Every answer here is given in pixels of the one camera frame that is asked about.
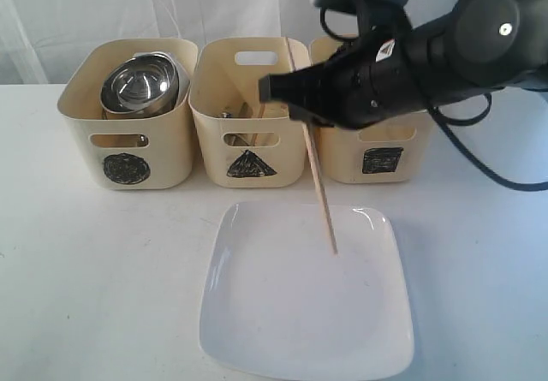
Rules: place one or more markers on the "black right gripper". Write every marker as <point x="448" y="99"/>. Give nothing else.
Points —
<point x="366" y="81"/>

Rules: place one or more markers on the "wooden chopstick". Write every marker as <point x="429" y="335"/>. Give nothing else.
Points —
<point x="258" y="116"/>
<point x="308" y="132"/>

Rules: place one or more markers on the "small white bowl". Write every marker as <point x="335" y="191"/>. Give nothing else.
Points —
<point x="185" y="83"/>

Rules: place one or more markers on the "stainless steel bowl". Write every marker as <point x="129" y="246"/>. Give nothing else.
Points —
<point x="115" y="95"/>

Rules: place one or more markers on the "white square plate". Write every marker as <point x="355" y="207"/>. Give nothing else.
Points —
<point x="280" y="301"/>

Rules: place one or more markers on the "steel table knife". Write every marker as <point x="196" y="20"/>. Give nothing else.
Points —
<point x="240" y="139"/>

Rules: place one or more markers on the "steel mug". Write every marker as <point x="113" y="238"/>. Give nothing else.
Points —
<point x="142" y="140"/>

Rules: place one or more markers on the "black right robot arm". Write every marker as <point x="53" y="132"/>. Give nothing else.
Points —
<point x="480" y="46"/>

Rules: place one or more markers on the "cream bin triangle mark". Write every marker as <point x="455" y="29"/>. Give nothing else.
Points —
<point x="227" y="75"/>

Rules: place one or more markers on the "cream bin square mark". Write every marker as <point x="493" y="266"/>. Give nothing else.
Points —
<point x="391" y="151"/>

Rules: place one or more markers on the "cream bin circle mark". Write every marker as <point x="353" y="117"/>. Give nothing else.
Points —
<point x="108" y="146"/>

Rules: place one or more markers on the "white backdrop curtain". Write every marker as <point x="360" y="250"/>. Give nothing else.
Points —
<point x="45" y="41"/>

